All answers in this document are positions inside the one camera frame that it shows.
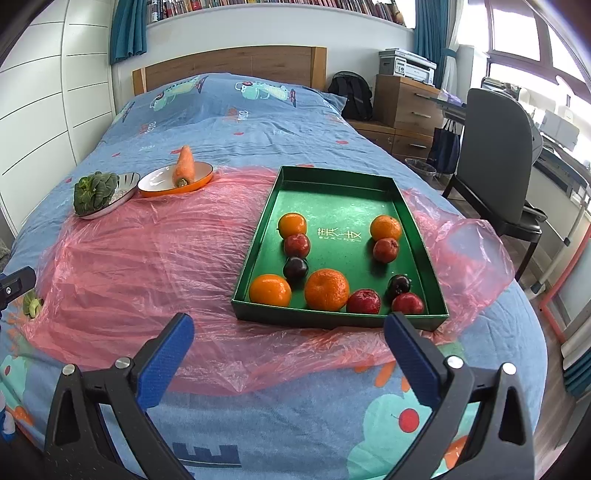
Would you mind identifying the green rectangular tray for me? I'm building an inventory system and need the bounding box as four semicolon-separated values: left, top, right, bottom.
231;165;450;332

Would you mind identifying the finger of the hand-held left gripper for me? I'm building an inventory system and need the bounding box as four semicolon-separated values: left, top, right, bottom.
0;267;37;311

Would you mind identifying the small orange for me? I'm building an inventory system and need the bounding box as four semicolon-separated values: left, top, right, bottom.
277;212;308;238
370;215;403;243
249;274;293;308

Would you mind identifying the black backpack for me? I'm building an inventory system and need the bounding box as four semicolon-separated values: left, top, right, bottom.
328;71;374;121

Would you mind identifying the navy bag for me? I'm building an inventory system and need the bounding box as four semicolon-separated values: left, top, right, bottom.
426;119;461;175

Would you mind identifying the teal white stack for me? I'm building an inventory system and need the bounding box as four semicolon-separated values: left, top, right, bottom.
561;332;591;398

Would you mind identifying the wooden drawer cabinet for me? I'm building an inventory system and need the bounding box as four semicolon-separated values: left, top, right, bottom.
374;74;441;137

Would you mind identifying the orange white bowl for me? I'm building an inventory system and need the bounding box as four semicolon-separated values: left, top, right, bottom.
137;161;214;198

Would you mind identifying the large bok choy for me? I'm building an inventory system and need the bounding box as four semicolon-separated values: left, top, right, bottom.
74;171;119;216

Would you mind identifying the small red apple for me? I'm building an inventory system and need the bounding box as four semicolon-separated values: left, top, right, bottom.
373;237;400;264
346;289;382;315
283;233;311;259

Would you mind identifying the window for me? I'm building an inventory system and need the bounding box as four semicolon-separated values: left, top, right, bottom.
480;0;591;93

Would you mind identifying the dark purple plum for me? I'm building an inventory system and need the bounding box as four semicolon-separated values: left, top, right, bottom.
283;257;309;282
387;274;411;300

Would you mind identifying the large orange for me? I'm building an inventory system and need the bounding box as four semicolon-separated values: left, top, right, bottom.
304;268;350;312

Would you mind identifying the teal curtain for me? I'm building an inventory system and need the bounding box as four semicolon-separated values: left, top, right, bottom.
413;0;460;86
109;0;148;65

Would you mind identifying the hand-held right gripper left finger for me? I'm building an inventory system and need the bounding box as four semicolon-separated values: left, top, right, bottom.
44;313;195;480

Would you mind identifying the carrot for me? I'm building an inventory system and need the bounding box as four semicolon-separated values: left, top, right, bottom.
173;145;195;188

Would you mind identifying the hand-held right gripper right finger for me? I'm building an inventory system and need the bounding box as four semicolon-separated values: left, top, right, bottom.
383;313;535;480

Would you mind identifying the blue white object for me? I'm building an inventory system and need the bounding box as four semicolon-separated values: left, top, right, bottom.
0;394;16;437

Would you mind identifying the low wooden nightstand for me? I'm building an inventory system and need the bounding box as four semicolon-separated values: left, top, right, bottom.
346;119;435;162

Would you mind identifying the grey chair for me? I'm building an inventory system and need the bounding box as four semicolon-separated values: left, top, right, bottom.
442;88;548;282

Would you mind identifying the row of books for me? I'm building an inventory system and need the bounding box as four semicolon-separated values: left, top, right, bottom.
147;0;407;24

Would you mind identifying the large red apple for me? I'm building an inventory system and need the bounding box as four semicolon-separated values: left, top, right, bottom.
392;292;425;316

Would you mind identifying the pink metal frame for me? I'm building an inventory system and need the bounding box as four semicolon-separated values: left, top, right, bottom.
538;258;591;342

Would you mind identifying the white printer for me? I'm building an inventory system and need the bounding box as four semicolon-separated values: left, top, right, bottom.
379;47;437;85

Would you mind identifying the wooden headboard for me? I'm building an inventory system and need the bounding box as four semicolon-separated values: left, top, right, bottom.
132;46;328;95

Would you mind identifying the pink plastic sheet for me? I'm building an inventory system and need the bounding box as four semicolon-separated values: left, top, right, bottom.
21;164;515;394

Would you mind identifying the small bok choy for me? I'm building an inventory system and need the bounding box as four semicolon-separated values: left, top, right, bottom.
23;290;44;318

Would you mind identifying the white wardrobe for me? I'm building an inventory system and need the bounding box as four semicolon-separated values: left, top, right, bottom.
0;0;118;232

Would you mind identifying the clear trash bin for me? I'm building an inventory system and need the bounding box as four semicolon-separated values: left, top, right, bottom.
405;158;437;188

